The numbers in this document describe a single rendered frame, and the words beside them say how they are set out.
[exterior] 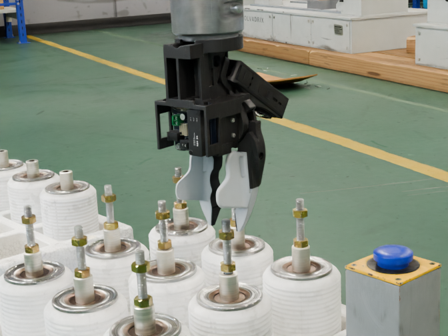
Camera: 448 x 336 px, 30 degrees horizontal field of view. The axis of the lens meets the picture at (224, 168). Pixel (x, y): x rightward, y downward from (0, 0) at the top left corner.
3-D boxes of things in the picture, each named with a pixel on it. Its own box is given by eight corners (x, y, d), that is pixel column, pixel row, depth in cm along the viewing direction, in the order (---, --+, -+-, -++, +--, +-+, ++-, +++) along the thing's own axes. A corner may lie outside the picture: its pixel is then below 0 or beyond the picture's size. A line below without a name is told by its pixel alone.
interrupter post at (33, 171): (36, 175, 153) (34, 158, 152) (43, 177, 152) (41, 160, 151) (24, 178, 152) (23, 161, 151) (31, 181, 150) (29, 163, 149)
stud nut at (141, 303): (131, 304, 87) (131, 297, 87) (144, 299, 88) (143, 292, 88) (143, 309, 86) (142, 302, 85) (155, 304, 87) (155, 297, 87)
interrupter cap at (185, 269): (137, 265, 107) (136, 259, 107) (195, 260, 108) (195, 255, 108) (135, 287, 100) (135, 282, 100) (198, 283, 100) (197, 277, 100)
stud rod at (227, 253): (230, 280, 95) (227, 217, 93) (235, 283, 94) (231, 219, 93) (223, 282, 95) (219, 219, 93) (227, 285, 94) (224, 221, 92)
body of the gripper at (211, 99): (155, 155, 88) (148, 40, 85) (208, 139, 95) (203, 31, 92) (211, 164, 84) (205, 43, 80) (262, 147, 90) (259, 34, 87)
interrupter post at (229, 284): (219, 305, 94) (217, 277, 93) (219, 296, 96) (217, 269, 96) (240, 303, 94) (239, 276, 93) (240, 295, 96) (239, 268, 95)
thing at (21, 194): (53, 257, 163) (43, 167, 158) (79, 269, 156) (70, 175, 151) (8, 270, 157) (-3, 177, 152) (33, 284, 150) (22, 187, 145)
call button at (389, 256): (389, 259, 88) (389, 241, 88) (421, 268, 86) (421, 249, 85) (365, 269, 86) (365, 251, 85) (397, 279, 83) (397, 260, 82)
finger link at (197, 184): (165, 228, 92) (169, 149, 89) (200, 214, 97) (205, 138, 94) (186, 237, 91) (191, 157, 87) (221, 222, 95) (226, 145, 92)
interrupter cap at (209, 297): (195, 315, 92) (195, 309, 91) (197, 288, 99) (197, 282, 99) (264, 313, 91) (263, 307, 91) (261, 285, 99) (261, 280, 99)
